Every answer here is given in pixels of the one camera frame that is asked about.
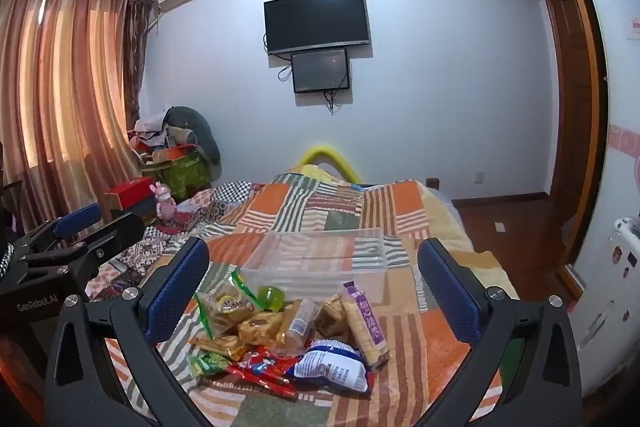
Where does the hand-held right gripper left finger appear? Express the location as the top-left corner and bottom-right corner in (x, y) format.
(44, 236), (221, 427)

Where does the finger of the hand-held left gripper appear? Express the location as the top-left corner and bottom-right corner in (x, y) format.
(12, 203), (103, 258)
(22, 212), (146, 280)

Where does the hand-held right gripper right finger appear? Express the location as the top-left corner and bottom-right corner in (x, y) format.
(415, 236), (584, 427)

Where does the clear orange-print cracker pack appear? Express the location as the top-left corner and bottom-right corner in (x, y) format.
(237, 312), (286, 349)
(191, 333), (247, 361)

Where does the brown cracker pack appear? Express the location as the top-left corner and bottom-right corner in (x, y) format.
(319, 294), (352, 339)

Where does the gold-edged clear biscuit pack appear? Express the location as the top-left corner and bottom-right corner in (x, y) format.
(276, 299), (322, 356)

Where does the clear plastic container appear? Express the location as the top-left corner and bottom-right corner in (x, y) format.
(240, 229), (388, 308)

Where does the blue white snack bag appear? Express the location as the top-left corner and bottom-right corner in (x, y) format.
(292, 339), (374, 396)

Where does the clear green-edged bag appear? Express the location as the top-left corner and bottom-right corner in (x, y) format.
(194, 271), (266, 341)

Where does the red box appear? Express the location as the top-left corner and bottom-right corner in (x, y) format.
(103, 178), (159, 214)

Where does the pink toy figure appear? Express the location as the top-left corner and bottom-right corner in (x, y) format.
(154, 182), (177, 221)

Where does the green snack packet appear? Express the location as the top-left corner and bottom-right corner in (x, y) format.
(187, 352), (232, 379)

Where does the green patterned bag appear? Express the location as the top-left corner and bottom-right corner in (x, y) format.
(141, 151), (214, 201)

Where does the purple-label cracker pack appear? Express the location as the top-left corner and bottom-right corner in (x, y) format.
(342, 282), (391, 369)

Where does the green jelly cup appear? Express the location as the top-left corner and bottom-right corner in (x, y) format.
(258, 285), (286, 312)

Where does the checkered patterned quilt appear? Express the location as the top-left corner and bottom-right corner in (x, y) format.
(85, 181), (262, 303)

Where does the pile of clothes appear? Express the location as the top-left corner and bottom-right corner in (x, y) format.
(126, 111), (175, 154)

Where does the red snack packet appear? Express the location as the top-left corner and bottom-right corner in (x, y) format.
(224, 347), (302, 401)

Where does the orange striped curtain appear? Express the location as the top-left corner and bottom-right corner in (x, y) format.
(0, 0), (157, 230)

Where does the striped patchwork blanket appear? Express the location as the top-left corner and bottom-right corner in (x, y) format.
(85, 172), (522, 427)

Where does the white sticker-covered appliance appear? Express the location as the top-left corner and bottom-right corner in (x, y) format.
(606, 216), (640, 269)

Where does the yellow foam tube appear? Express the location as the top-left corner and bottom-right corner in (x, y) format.
(292, 145), (364, 184)

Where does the white pink-patterned door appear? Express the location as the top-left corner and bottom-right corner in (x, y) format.
(555, 0), (640, 400)

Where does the wooden door frame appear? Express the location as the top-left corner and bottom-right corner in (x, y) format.
(541, 0), (612, 269)

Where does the black monitor cable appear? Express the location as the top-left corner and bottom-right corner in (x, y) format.
(323, 88), (347, 114)

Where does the small black wall monitor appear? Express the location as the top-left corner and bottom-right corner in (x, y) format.
(291, 48), (351, 94)

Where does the black wall television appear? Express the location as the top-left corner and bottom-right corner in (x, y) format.
(263, 0), (372, 56)

